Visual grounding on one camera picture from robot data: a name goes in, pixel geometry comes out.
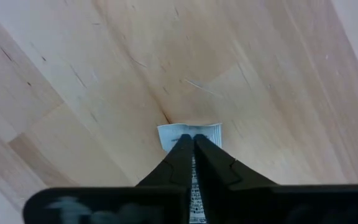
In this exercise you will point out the white packet red print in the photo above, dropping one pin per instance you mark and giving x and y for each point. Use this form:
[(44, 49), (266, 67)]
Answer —
[(169, 137)]

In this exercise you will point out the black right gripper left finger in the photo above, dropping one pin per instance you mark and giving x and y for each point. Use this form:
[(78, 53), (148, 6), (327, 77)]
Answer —
[(166, 205)]

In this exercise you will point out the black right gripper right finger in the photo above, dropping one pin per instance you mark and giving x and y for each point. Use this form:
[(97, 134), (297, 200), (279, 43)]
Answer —
[(259, 205)]

